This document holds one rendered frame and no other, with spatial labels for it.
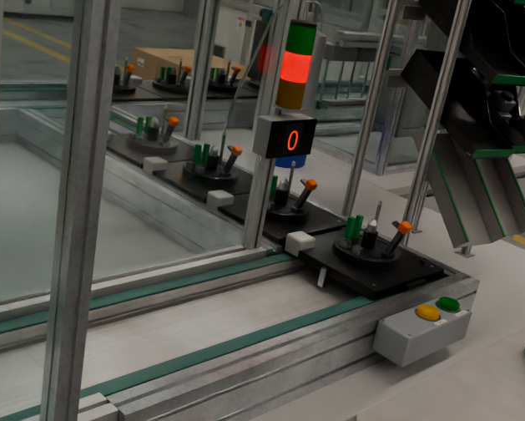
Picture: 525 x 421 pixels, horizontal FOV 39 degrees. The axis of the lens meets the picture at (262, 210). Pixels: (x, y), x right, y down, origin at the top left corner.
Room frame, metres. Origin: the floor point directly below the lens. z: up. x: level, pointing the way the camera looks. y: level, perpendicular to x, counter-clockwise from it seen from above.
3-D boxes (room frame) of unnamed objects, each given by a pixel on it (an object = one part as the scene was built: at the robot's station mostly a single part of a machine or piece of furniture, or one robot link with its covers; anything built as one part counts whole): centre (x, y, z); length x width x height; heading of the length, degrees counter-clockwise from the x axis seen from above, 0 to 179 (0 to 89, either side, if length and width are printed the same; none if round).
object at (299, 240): (1.43, -0.09, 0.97); 0.05 x 0.05 x 0.04; 48
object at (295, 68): (1.38, -0.01, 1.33); 0.05 x 0.05 x 0.05
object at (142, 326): (1.23, -0.01, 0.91); 0.84 x 0.28 x 0.10; 138
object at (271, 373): (1.13, -0.16, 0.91); 0.89 x 0.06 x 0.11; 138
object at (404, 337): (1.23, -0.33, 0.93); 0.21 x 0.07 x 0.06; 138
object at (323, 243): (1.44, -0.23, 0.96); 0.24 x 0.24 x 0.02; 48
